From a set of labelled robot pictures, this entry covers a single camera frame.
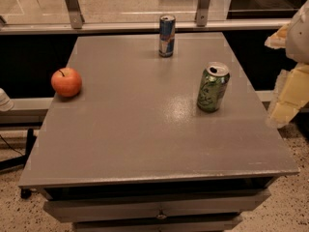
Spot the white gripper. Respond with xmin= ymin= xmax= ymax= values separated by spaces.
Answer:
xmin=265 ymin=1 xmax=309 ymax=129

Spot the green soda can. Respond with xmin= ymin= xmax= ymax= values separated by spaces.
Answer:
xmin=197 ymin=62 xmax=230 ymax=113

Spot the blue silver redbull can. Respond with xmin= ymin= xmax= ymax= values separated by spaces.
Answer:
xmin=159 ymin=14 xmax=176 ymax=57

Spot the grey top drawer front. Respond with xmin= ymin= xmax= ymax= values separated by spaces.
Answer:
xmin=43 ymin=188 xmax=270 ymax=222

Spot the grey drawer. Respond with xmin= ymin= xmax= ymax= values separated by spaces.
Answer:
xmin=43 ymin=188 xmax=270 ymax=222
xmin=73 ymin=214 xmax=242 ymax=232

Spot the grey lower drawer front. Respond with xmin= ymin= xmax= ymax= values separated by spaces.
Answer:
xmin=73 ymin=214 xmax=242 ymax=232

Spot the red apple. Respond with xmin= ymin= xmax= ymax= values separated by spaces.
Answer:
xmin=51 ymin=67 xmax=82 ymax=98

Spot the white object at left edge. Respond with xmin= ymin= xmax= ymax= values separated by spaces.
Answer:
xmin=0 ymin=88 xmax=14 ymax=112

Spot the right metal railing post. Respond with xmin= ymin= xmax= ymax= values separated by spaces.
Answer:
xmin=195 ymin=0 xmax=211 ymax=27

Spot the metal railing post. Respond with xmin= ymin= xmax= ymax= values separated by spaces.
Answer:
xmin=195 ymin=0 xmax=211 ymax=27
xmin=65 ymin=0 xmax=84 ymax=29

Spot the left metal railing post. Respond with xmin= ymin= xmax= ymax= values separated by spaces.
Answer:
xmin=65 ymin=0 xmax=84 ymax=29

